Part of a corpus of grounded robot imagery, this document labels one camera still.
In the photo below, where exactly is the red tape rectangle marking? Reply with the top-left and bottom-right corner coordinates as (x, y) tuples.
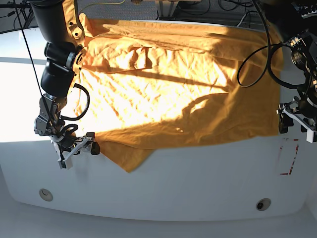
(277, 138), (299, 176)

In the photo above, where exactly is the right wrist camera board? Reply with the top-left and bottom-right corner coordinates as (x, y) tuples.
(58, 158), (73, 170)

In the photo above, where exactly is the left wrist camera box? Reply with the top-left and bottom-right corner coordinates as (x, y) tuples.
(306, 129), (317, 143)

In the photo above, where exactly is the right table grommet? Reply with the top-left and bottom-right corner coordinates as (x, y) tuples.
(256, 198), (271, 211)

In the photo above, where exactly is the aluminium frame profile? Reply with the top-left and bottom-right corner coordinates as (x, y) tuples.
(155, 0), (179, 17)

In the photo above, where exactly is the orange T-shirt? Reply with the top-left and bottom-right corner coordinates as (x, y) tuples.
(77, 14), (280, 172)

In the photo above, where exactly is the table grommet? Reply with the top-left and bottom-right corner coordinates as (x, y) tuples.
(39, 188), (53, 202)
(256, 198), (271, 211)

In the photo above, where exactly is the left table grommet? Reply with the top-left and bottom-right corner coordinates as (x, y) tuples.
(39, 188), (53, 202)

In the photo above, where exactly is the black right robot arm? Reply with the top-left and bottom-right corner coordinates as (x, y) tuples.
(22, 0), (100, 169)

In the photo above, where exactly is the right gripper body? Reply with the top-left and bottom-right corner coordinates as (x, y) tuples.
(51, 132), (95, 159)

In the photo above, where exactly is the yellow cable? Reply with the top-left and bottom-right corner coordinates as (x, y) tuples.
(80, 0), (125, 13)

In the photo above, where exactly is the white power strip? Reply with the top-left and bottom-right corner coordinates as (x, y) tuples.
(298, 3), (317, 18)

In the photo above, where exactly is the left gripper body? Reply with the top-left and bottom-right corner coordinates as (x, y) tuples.
(276, 95), (317, 131)

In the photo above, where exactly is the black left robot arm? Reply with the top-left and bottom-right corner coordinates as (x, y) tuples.
(253, 0), (317, 142)

